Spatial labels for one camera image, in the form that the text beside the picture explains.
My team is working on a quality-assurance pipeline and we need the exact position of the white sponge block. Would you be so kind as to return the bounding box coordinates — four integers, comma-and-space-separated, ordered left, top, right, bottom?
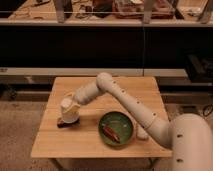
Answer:
136, 125, 149, 140

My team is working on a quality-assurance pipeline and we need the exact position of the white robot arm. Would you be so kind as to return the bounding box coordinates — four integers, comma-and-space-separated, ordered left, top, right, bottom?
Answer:
60, 73, 213, 171

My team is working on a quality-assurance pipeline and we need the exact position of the red sausage in bowl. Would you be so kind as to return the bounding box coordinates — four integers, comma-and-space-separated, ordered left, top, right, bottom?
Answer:
102, 125, 120, 143

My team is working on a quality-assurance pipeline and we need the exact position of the green ceramic bowl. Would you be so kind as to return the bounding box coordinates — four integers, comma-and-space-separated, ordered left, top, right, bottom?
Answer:
98, 111, 134, 147

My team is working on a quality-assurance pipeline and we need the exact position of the black equipment box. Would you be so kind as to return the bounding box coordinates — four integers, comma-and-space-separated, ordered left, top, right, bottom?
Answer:
185, 55, 213, 83

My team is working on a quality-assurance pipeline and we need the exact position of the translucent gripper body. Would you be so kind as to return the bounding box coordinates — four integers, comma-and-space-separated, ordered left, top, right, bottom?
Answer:
57, 94, 80, 128

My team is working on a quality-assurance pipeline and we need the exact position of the wooden table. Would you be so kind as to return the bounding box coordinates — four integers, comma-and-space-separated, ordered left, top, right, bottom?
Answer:
31, 77, 172, 160

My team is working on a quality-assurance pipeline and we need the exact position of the long workbench shelf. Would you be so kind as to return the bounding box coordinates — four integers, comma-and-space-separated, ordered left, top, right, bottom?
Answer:
0, 67, 187, 77

